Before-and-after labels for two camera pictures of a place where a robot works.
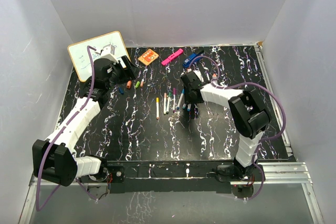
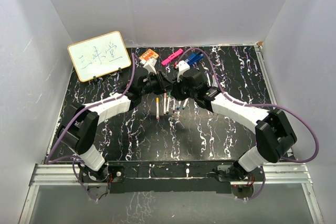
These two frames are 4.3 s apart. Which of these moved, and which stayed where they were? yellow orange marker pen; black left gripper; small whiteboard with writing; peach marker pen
Moved: black left gripper
Stayed: small whiteboard with writing; yellow orange marker pen; peach marker pen
